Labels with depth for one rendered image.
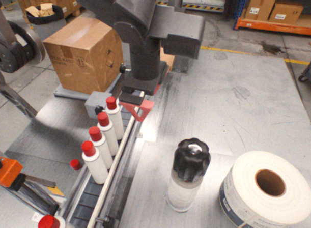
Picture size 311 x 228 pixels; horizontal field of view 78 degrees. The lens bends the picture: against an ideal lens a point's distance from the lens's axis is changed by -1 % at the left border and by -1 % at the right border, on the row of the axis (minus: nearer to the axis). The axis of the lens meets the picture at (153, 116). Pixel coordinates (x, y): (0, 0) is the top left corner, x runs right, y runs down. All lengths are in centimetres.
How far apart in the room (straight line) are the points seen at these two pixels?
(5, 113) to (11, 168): 220
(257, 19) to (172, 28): 384
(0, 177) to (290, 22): 418
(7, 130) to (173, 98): 184
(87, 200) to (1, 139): 176
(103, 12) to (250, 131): 84
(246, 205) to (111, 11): 52
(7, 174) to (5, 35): 59
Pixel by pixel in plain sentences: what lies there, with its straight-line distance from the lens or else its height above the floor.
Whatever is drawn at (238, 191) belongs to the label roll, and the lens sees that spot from 59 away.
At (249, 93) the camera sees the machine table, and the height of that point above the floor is 83.
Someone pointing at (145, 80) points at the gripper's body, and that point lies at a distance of 38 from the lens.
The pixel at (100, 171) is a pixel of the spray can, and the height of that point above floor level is 97.
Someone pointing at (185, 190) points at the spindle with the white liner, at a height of 105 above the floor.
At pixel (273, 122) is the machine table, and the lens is 108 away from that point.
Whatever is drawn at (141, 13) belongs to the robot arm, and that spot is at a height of 144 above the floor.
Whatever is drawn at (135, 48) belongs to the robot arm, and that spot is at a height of 137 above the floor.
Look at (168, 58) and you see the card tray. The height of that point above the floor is 83.
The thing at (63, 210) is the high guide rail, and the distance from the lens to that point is 64.
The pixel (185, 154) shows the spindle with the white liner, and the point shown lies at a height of 118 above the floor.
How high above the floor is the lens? 153
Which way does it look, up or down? 48 degrees down
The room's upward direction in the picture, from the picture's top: straight up
